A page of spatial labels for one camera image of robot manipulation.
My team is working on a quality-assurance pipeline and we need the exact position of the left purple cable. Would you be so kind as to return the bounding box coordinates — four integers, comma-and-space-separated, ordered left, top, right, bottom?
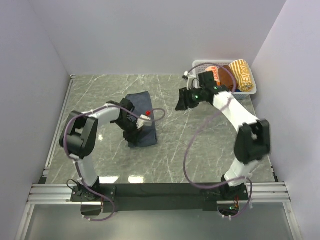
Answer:
63, 104, 166, 222

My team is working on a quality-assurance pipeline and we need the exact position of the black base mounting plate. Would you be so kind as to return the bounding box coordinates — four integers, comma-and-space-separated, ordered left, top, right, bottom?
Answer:
70, 183, 251, 216

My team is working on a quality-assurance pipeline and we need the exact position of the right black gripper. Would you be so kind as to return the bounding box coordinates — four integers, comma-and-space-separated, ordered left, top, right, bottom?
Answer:
175, 86, 206, 112

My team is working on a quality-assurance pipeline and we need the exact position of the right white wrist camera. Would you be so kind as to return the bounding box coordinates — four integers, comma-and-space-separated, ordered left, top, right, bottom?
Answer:
182, 71, 200, 90

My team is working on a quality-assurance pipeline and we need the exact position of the white plastic basket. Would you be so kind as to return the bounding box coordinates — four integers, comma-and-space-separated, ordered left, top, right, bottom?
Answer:
192, 60, 257, 100

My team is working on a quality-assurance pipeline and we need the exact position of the orange white rolled towel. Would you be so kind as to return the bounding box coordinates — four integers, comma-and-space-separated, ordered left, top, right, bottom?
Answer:
205, 66, 221, 86

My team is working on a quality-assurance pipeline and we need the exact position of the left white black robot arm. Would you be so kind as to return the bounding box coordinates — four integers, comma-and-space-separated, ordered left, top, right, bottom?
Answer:
59, 98, 152, 201

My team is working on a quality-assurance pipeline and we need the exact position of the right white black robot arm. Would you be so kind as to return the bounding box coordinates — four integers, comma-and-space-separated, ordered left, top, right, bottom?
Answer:
175, 71, 271, 200

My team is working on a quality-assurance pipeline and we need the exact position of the yellow striped rolled towel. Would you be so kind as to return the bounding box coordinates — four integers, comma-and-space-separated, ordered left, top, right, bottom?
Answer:
229, 59, 255, 93

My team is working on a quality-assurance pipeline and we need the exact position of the brown rolled towel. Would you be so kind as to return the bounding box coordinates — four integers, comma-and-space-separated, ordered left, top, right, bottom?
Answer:
218, 65, 235, 91

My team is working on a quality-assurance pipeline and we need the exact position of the dark blue towel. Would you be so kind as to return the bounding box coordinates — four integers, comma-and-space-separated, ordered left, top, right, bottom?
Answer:
125, 91, 158, 149

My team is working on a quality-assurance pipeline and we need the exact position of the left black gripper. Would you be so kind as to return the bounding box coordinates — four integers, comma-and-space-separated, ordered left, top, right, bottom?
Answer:
114, 117, 144, 146

